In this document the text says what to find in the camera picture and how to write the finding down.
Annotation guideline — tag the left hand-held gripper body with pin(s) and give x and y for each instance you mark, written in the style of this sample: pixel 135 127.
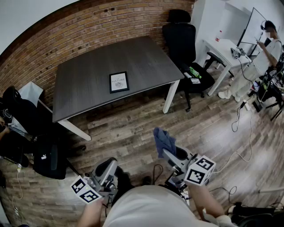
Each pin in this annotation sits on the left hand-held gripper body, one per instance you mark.
pixel 86 191

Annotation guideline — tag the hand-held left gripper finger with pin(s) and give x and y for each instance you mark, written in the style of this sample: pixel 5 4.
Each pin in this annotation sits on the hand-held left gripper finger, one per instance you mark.
pixel 102 166
pixel 111 171

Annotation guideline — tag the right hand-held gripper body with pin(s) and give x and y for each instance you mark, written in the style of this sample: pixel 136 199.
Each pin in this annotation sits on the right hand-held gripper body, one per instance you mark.
pixel 197 175

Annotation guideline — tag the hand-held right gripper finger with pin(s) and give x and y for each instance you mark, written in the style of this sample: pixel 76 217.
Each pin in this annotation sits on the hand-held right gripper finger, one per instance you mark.
pixel 170 160
pixel 184 155

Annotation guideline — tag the blue wiping cloth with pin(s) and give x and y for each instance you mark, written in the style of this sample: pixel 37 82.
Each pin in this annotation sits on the blue wiping cloth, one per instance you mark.
pixel 163 139

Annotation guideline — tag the black framed nature picture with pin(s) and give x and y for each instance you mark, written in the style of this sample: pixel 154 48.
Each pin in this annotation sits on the black framed nature picture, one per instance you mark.
pixel 119 82

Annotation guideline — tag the person's left forearm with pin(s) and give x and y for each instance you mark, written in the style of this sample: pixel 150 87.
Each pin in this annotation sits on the person's left forearm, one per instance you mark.
pixel 91 212

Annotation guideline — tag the person's right forearm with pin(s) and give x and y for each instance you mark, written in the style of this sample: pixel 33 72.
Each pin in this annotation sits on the person's right forearm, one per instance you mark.
pixel 202 199

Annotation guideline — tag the person's black trouser legs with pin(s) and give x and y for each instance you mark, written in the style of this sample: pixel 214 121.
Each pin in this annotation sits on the person's black trouser legs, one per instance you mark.
pixel 124 179

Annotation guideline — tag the person's white shirt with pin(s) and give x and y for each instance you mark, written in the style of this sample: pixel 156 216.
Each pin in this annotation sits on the person's white shirt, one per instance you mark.
pixel 151 208

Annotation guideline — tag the black backpack with white logo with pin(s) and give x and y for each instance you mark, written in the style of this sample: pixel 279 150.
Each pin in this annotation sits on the black backpack with white logo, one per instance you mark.
pixel 44 159

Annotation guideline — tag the white power strip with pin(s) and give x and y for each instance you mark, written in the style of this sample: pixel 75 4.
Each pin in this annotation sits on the white power strip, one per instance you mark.
pixel 245 105
pixel 16 211

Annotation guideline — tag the white paper card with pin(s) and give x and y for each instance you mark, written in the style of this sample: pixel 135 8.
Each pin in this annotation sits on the white paper card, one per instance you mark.
pixel 195 81

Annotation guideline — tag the green bottle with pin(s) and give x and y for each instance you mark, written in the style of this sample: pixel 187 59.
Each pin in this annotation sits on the green bottle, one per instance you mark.
pixel 195 72

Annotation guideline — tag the dark wooden table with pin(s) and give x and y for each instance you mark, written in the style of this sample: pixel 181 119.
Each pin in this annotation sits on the dark wooden table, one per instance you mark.
pixel 88 77

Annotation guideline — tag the pale grey side table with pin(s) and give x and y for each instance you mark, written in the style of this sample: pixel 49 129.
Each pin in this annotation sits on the pale grey side table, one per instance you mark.
pixel 30 92

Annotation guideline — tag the black equipment pile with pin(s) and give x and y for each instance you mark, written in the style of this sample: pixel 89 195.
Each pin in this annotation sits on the black equipment pile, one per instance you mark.
pixel 268 88

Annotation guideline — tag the white side table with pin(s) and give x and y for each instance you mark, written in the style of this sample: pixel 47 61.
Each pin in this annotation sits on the white side table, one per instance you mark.
pixel 224 48

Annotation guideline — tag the spare hand-held gripper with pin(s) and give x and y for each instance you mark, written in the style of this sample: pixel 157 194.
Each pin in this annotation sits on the spare hand-held gripper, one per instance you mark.
pixel 237 53

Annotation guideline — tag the black high-back office chair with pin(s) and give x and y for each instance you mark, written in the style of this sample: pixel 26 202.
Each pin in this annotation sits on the black high-back office chair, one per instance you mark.
pixel 179 40

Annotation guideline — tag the clear bottle with red label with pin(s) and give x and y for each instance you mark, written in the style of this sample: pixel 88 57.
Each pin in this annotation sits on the clear bottle with red label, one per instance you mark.
pixel 218 36

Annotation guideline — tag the black framed whiteboard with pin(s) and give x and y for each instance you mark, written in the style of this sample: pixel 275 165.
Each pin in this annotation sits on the black framed whiteboard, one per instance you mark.
pixel 250 28

